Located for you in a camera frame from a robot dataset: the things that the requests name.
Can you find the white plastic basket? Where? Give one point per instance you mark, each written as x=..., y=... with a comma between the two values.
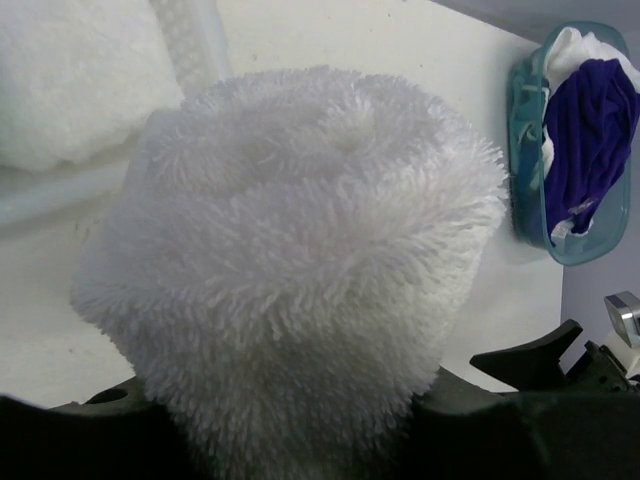
x=197, y=46

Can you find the white towel pile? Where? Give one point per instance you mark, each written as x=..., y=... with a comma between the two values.
x=285, y=261

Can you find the purple towel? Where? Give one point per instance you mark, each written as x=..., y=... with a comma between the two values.
x=591, y=120

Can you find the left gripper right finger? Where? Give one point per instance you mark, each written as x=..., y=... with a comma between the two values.
x=461, y=431

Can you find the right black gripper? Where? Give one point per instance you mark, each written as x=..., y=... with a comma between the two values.
x=535, y=366

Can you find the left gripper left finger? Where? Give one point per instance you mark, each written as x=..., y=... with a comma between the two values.
x=116, y=434

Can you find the white rolled towel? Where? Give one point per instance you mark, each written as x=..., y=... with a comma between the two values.
x=78, y=77

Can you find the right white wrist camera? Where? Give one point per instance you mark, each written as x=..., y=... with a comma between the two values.
x=623, y=340

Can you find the teal plastic basin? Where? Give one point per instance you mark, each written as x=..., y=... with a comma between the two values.
x=531, y=154

